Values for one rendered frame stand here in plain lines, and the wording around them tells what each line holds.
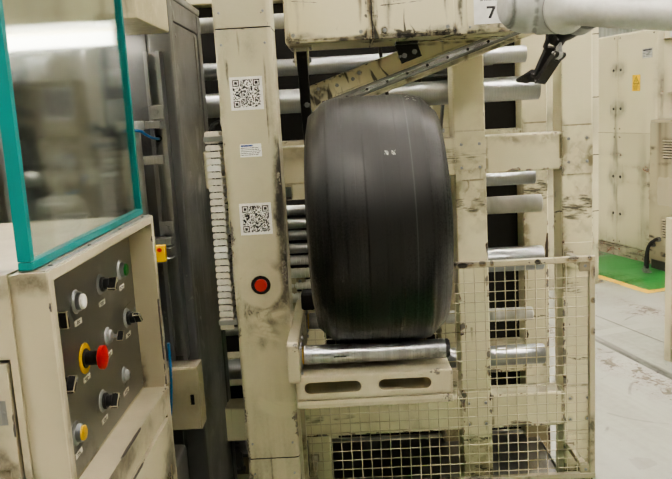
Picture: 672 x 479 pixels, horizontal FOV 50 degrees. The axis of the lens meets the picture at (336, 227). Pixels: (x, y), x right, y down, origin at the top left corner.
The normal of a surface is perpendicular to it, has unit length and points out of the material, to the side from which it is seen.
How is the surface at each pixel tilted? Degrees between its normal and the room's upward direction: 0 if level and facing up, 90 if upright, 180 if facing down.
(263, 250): 90
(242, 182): 90
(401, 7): 90
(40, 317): 90
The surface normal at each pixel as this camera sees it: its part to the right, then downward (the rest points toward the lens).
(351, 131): -0.04, -0.64
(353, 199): -0.02, -0.14
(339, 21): 0.00, 0.15
